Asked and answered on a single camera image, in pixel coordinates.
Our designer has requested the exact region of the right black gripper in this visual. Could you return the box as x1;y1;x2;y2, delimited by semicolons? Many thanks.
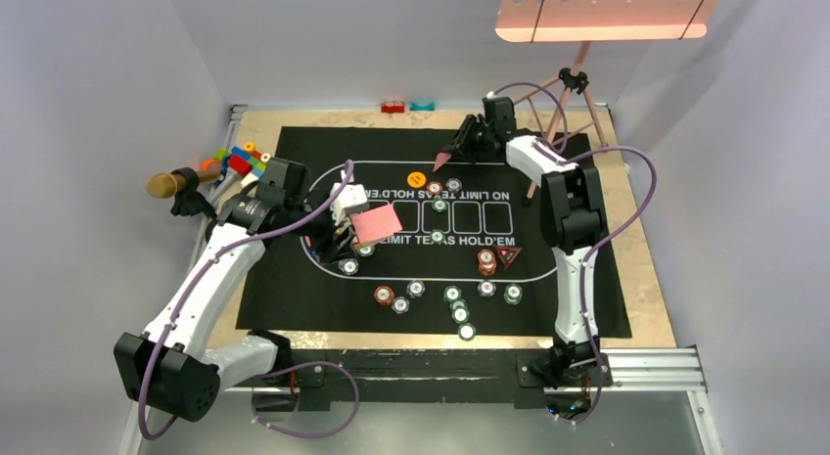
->
443;114;495;163

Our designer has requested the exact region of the single blue poker chip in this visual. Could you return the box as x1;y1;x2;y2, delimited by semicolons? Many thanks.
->
338;257;360;276

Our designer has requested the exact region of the single green poker chip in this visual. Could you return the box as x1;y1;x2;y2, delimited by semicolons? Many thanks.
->
356;245;376;257

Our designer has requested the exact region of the red playing card box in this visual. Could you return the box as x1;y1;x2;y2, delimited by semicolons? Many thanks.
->
333;220;360;252

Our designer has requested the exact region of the red backed card deck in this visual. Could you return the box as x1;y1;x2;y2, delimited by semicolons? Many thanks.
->
349;205;402;247

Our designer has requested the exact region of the orange big blind button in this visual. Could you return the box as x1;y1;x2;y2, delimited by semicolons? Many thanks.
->
406;171;427;189

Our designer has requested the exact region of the red poker chip stack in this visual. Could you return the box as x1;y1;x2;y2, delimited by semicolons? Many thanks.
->
373;285;395;306

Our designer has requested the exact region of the blue poker chip stack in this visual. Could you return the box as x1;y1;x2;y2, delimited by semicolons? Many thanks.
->
406;280;426;298

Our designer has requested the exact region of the triangular all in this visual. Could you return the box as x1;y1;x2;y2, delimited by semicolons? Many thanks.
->
496;247;522;268

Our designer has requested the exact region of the small red chip stack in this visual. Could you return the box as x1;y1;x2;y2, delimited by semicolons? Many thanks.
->
477;249;497;277

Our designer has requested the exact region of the small green chip stack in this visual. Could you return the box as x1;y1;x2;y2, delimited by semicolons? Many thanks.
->
503;284;523;305

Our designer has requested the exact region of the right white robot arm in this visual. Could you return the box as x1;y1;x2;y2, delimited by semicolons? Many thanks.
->
434;93;607;384

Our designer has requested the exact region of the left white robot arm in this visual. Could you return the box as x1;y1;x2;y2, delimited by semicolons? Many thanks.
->
114;160;354;439

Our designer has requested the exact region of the teal toy block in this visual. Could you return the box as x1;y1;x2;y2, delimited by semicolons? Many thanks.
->
409;100;436;112

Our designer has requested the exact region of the red toy block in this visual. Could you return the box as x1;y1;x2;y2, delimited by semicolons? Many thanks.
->
380;100;406;114

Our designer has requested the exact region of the green poker chip stack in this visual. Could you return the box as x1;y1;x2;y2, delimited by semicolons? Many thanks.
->
442;285;462;303

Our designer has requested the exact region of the colourful toy block vehicle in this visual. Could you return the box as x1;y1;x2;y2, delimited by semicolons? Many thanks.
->
200;142;272;179

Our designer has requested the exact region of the pink tripod stand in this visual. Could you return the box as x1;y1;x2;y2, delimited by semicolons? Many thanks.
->
491;40;611;207

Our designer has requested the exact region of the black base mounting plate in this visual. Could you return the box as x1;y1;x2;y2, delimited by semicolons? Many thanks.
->
242;348;613;411

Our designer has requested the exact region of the pink perforated panel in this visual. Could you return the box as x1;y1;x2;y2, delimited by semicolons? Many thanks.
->
494;0;718;43

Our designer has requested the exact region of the gold microphone head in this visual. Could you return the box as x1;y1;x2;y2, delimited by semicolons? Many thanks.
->
146;168;220;199

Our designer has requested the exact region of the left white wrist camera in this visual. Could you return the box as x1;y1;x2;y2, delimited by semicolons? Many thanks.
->
330;183;370;226

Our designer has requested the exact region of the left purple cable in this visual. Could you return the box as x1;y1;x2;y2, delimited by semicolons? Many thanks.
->
137;159;362;441

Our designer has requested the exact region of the purple cable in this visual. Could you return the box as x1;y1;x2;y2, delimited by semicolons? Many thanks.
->
489;82;660;428
137;159;362;441

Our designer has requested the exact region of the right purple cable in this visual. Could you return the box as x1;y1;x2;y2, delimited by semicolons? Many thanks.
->
489;82;660;428

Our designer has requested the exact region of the grey toy block post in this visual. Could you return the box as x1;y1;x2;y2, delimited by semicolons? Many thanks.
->
207;172;239;205

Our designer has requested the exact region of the aluminium rail frame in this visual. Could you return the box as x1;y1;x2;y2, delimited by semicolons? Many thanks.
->
118;348;722;454

